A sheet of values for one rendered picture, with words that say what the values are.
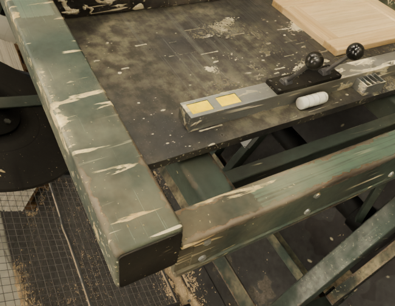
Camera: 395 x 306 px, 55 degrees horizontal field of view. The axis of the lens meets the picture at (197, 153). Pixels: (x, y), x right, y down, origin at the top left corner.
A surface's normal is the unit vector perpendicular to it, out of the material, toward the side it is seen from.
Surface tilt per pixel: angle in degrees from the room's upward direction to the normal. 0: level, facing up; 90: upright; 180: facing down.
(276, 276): 0
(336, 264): 0
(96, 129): 60
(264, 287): 0
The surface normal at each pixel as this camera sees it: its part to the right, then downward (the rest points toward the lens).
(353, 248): -0.68, -0.11
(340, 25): 0.14, -0.68
